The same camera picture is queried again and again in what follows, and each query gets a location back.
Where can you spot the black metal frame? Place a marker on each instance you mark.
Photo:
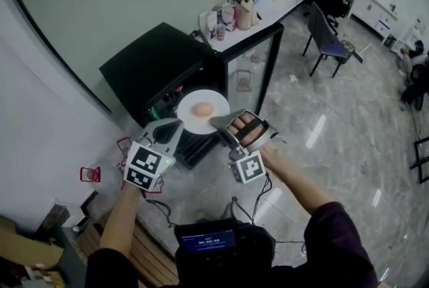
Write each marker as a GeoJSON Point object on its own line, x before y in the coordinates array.
{"type": "Point", "coordinates": [419, 159]}

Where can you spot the dark chair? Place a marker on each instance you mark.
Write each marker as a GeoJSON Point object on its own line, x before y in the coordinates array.
{"type": "Point", "coordinates": [326, 42]}

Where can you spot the small round basket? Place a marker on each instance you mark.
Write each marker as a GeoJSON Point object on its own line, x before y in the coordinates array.
{"type": "Point", "coordinates": [347, 50]}

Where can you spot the beige tote bag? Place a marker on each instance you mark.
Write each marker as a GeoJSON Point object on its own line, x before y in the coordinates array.
{"type": "Point", "coordinates": [247, 12]}

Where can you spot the white cabinet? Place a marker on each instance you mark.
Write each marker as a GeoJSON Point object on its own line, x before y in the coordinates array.
{"type": "Point", "coordinates": [375, 13]}

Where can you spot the person's right forearm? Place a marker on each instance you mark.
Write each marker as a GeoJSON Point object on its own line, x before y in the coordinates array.
{"type": "Point", "coordinates": [295, 183]}

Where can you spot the brown cardboard box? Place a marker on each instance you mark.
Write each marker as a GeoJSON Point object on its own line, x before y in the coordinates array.
{"type": "Point", "coordinates": [27, 246]}

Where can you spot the brown egg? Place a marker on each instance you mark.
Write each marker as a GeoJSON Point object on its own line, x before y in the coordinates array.
{"type": "Point", "coordinates": [202, 108]}

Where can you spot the person's dark clothing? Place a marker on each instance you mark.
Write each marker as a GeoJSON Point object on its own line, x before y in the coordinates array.
{"type": "Point", "coordinates": [335, 246]}

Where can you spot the wooden slat pallet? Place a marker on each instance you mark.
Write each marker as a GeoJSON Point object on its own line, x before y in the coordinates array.
{"type": "Point", "coordinates": [147, 256]}

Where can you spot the white paper bag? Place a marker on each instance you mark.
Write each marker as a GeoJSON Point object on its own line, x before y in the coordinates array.
{"type": "Point", "coordinates": [207, 20]}

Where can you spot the black chest device with screen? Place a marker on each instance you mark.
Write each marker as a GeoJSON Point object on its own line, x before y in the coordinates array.
{"type": "Point", "coordinates": [207, 241]}

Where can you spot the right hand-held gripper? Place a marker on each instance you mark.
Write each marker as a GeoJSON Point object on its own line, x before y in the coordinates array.
{"type": "Point", "coordinates": [249, 167]}

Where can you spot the plastic drink cup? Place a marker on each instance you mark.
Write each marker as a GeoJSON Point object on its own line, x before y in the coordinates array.
{"type": "Point", "coordinates": [220, 33]}

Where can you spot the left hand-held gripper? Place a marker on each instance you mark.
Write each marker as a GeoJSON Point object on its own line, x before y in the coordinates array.
{"type": "Point", "coordinates": [147, 166]}

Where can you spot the dark wooden block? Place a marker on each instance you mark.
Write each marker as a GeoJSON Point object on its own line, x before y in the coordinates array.
{"type": "Point", "coordinates": [53, 218]}

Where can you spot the pink white shopping bag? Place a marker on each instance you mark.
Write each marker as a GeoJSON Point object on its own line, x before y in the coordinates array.
{"type": "Point", "coordinates": [229, 15]}

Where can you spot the white round plate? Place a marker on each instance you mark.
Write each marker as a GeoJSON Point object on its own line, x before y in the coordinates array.
{"type": "Point", "coordinates": [191, 122]}

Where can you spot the person's right hand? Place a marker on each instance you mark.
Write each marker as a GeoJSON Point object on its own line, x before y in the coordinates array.
{"type": "Point", "coordinates": [243, 119]}

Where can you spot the black mini fridge cabinet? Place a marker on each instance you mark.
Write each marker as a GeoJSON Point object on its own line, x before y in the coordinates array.
{"type": "Point", "coordinates": [151, 59]}

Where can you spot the green bottle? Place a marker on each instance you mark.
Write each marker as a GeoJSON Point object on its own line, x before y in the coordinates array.
{"type": "Point", "coordinates": [155, 113]}

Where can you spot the person's left forearm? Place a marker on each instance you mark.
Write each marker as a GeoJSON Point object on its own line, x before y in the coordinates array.
{"type": "Point", "coordinates": [120, 223]}

